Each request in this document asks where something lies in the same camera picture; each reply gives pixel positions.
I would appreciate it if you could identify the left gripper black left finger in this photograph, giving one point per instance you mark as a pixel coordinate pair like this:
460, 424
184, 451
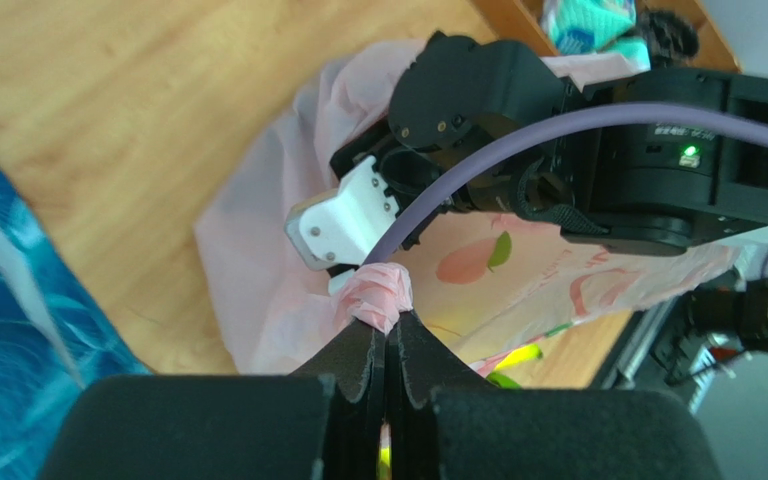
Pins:
321, 421

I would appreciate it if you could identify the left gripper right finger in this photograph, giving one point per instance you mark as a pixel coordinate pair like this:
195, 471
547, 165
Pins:
448, 422

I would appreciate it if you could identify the pink plastic bag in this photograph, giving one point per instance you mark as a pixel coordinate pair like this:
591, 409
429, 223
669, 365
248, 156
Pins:
484, 284

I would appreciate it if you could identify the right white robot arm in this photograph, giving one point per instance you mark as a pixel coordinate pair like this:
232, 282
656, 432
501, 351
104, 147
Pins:
654, 189

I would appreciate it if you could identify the brown compartment tray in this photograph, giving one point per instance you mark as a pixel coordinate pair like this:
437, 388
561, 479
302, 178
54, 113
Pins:
519, 20

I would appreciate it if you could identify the green white sock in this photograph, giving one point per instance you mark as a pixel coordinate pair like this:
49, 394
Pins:
633, 49
584, 26

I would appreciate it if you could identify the black sock roll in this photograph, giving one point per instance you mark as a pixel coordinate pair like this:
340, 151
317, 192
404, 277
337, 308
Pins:
670, 39

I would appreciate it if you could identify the blue patterned cloth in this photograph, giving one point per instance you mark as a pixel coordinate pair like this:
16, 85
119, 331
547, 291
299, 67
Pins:
54, 339

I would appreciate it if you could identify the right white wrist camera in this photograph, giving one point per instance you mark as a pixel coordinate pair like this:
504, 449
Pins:
340, 227

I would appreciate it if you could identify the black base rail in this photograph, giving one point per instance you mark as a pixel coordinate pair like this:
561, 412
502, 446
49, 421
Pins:
632, 347

